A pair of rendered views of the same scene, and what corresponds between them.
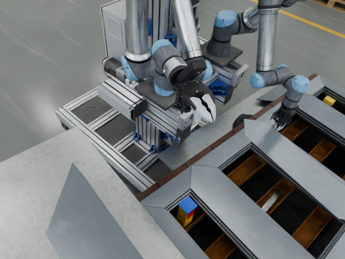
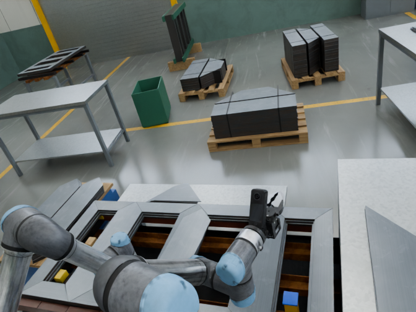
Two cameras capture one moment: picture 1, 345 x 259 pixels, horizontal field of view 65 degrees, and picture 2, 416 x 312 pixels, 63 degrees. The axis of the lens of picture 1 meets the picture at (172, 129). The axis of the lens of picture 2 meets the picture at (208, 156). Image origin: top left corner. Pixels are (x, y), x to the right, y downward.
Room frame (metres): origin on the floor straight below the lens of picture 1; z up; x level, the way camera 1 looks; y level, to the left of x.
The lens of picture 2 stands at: (1.01, 0.64, 2.17)
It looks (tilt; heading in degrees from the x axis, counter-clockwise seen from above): 31 degrees down; 249
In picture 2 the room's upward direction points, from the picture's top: 14 degrees counter-clockwise
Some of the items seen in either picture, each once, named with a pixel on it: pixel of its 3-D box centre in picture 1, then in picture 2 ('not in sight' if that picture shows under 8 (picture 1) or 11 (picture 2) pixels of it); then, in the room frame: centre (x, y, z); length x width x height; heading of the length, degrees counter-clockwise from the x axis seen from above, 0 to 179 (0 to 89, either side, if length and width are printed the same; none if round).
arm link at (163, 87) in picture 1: (169, 78); (236, 283); (0.79, 0.03, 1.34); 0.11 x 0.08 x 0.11; 119
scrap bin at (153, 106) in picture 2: not in sight; (151, 101); (-0.21, -4.40, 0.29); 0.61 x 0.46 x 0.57; 63
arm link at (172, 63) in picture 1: (175, 71); (250, 242); (0.71, 0.01, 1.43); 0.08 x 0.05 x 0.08; 119
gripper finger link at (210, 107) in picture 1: (208, 112); (271, 203); (0.55, -0.10, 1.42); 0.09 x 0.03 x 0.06; 29
